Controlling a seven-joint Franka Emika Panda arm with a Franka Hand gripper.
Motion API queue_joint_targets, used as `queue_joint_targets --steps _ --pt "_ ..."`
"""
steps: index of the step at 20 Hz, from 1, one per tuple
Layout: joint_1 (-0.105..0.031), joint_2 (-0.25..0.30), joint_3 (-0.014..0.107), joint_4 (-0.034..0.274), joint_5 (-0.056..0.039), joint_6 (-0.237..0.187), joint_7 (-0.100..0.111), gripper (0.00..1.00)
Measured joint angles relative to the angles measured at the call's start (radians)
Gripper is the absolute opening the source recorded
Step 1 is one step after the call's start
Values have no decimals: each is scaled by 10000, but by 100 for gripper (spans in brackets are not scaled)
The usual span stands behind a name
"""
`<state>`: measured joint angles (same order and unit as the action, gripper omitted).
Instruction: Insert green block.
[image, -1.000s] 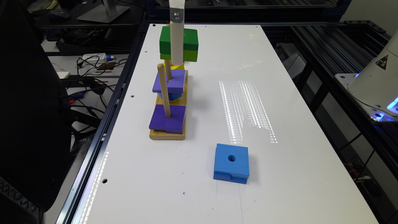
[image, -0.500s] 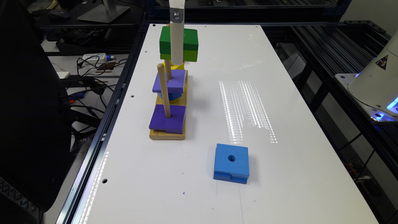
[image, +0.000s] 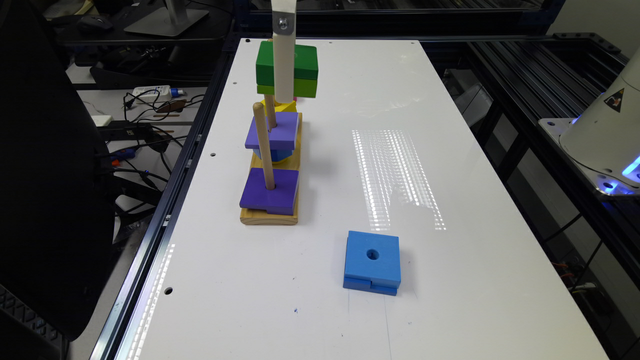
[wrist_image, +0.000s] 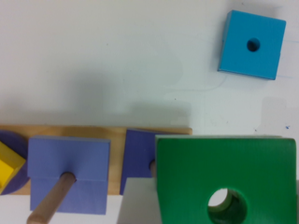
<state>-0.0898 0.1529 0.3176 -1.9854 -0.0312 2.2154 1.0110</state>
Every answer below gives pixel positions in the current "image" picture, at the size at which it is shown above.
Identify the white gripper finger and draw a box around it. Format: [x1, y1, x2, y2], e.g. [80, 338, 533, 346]
[271, 0, 296, 103]

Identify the green square block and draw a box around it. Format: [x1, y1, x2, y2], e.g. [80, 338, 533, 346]
[255, 41, 319, 98]

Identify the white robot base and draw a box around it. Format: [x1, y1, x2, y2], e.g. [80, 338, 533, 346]
[538, 55, 639, 197]

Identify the yellow block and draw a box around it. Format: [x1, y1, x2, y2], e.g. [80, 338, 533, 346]
[274, 101, 297, 112]

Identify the light purple square block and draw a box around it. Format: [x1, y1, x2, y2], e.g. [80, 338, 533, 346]
[245, 112, 299, 150]

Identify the blue block under purple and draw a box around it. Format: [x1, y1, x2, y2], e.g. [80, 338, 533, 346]
[253, 149, 293, 163]

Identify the dark purple square block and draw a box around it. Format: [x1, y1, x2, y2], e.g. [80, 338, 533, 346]
[239, 168, 299, 215]

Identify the blue square block with hole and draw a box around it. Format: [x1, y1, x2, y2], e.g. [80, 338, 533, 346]
[343, 231, 401, 296]

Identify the middle wooden peg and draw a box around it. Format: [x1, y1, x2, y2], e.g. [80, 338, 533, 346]
[264, 94, 277, 131]

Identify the wooden peg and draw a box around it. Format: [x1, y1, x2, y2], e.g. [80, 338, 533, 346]
[264, 94, 277, 131]
[252, 102, 276, 190]

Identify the front wooden peg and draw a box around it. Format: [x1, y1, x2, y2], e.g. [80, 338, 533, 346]
[252, 102, 276, 190]

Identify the silver monitor stand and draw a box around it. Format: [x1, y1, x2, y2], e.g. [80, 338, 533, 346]
[124, 0, 209, 38]

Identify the white power strip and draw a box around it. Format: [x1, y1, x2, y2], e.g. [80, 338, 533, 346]
[132, 85, 186, 101]

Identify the black computer mouse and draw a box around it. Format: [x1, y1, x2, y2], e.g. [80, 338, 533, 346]
[76, 15, 113, 34]

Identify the wooden peg base board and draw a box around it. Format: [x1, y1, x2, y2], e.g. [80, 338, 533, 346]
[240, 113, 302, 225]

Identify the black cable bundle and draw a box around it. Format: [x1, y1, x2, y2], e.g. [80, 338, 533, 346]
[94, 92, 206, 221]

